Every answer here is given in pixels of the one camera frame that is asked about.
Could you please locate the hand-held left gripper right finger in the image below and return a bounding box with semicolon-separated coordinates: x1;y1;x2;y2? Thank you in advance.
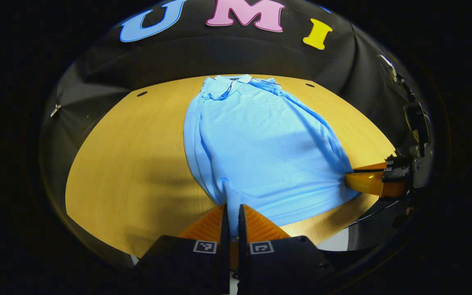
237;204;339;295

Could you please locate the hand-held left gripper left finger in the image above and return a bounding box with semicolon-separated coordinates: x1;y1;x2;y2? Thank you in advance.
132;204;230;295

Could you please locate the light blue polo T-shirt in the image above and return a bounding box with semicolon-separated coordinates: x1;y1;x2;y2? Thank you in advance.
183;75;361;237

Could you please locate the black backdrop cloth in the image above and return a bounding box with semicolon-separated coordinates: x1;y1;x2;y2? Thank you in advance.
39;0;433;246

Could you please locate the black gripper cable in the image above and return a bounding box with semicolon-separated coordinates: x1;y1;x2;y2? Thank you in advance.
353;200;400;227

